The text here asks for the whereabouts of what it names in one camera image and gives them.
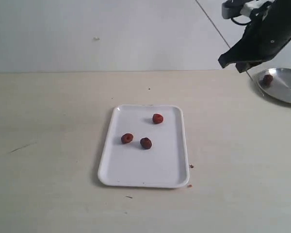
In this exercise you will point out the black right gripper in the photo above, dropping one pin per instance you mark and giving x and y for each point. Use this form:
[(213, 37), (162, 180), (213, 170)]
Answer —
[(270, 33)]

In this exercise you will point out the thin metal skewer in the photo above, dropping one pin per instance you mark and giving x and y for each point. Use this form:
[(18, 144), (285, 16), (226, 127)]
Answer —
[(255, 87)]

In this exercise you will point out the round metal plate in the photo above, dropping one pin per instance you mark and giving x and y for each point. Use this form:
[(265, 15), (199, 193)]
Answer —
[(280, 87)]

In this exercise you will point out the white rectangular plastic tray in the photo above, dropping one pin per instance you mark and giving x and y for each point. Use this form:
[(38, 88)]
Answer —
[(164, 165)]

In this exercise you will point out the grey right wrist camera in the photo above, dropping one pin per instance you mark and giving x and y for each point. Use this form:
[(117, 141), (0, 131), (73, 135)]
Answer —
[(235, 7)]

